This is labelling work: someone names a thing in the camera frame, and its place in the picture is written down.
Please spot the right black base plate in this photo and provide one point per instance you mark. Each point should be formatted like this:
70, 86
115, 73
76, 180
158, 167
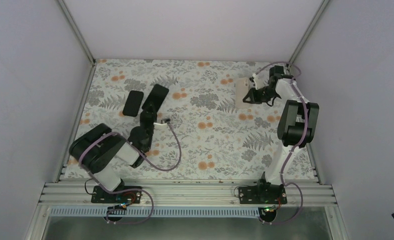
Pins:
254, 195

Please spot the black phone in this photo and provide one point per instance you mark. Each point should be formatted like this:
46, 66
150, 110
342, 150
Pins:
156, 97
133, 103

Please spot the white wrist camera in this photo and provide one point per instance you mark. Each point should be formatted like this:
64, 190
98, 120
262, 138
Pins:
258, 83
163, 122

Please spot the beige phone case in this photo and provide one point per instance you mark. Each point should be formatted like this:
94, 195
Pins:
242, 87

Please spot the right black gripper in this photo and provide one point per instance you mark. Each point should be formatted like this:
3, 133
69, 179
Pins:
255, 99

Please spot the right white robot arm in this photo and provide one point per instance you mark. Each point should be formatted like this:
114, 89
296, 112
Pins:
297, 124

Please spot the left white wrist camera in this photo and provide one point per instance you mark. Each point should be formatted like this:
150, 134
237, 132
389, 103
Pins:
163, 122

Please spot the aluminium rail frame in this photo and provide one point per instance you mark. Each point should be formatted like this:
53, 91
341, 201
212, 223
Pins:
173, 194

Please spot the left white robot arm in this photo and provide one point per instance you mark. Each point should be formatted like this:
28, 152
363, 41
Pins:
95, 149

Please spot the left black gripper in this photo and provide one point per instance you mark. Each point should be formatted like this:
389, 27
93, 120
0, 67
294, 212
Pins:
145, 116

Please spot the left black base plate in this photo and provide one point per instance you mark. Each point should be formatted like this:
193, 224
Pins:
132, 196

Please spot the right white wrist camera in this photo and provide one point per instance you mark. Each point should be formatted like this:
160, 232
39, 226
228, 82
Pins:
258, 83

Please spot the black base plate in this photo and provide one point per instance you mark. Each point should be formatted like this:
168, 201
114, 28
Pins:
132, 196
254, 195

